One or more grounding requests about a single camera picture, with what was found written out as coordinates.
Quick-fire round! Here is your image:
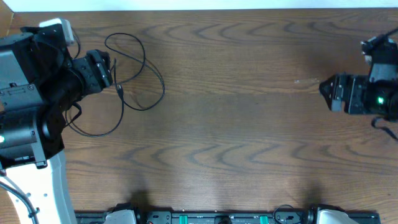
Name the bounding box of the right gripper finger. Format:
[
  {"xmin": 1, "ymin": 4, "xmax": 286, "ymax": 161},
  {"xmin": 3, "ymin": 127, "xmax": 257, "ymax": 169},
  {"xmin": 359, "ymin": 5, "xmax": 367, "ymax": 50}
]
[
  {"xmin": 322, "ymin": 90, "xmax": 333, "ymax": 111},
  {"xmin": 319, "ymin": 76, "xmax": 339, "ymax": 93}
]

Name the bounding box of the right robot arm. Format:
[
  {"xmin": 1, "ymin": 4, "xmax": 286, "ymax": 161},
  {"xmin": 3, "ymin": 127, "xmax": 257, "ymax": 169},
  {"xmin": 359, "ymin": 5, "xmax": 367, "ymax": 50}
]
[{"xmin": 319, "ymin": 30, "xmax": 397, "ymax": 140}]

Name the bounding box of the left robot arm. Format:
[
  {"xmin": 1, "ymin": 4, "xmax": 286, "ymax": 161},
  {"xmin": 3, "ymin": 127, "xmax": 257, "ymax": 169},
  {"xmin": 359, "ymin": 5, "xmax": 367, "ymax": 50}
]
[{"xmin": 1, "ymin": 19, "xmax": 113, "ymax": 223}]

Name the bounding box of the cardboard box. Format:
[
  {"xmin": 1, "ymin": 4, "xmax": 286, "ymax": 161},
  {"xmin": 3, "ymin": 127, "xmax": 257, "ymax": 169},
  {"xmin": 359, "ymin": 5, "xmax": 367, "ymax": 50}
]
[{"xmin": 0, "ymin": 0, "xmax": 14, "ymax": 37}]

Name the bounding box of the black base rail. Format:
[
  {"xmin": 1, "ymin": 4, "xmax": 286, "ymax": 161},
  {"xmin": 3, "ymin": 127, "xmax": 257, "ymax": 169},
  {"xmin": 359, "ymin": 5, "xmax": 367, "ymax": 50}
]
[{"xmin": 75, "ymin": 210, "xmax": 381, "ymax": 224}]

